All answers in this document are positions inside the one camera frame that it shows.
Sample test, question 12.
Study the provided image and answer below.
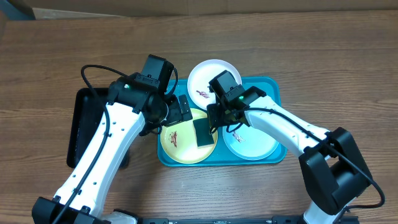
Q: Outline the white plate with stain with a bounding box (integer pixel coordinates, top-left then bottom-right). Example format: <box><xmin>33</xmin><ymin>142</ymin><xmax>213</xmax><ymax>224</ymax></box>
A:
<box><xmin>187</xmin><ymin>59</ymin><xmax>243</xmax><ymax>110</ymax></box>

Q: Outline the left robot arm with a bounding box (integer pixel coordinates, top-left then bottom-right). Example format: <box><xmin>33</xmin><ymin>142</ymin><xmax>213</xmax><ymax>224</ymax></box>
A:
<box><xmin>32</xmin><ymin>55</ymin><xmax>192</xmax><ymax>224</ymax></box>

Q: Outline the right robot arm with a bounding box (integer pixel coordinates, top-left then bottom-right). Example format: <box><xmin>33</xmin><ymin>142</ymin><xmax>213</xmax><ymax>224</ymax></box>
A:
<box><xmin>207</xmin><ymin>71</ymin><xmax>372</xmax><ymax>223</ymax></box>

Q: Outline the black rectangular tray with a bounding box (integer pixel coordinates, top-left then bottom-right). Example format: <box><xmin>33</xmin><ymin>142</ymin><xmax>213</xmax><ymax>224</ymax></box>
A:
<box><xmin>67</xmin><ymin>88</ymin><xmax>104</xmax><ymax>168</ymax></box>

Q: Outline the teal plastic serving tray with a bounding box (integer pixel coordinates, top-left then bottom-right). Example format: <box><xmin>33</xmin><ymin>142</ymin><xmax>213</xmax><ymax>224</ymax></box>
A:
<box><xmin>169</xmin><ymin>77</ymin><xmax>287</xmax><ymax>167</ymax></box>

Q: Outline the yellow-green plate with stain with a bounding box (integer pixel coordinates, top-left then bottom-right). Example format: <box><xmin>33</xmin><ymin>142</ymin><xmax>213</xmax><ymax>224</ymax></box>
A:
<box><xmin>157</xmin><ymin>108</ymin><xmax>218</xmax><ymax>166</ymax></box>

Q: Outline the light blue plate with stain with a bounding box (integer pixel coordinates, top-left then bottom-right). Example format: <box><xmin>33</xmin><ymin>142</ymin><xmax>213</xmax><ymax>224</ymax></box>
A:
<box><xmin>223</xmin><ymin>124</ymin><xmax>279</xmax><ymax>161</ymax></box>

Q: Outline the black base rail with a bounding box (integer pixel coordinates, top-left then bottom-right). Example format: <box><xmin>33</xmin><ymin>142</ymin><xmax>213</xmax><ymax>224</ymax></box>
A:
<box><xmin>102</xmin><ymin>210</ymin><xmax>360</xmax><ymax>224</ymax></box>

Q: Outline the green and pink sponge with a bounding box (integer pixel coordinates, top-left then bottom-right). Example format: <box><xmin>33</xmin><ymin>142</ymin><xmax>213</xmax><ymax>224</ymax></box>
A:
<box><xmin>193</xmin><ymin>118</ymin><xmax>215</xmax><ymax>147</ymax></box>

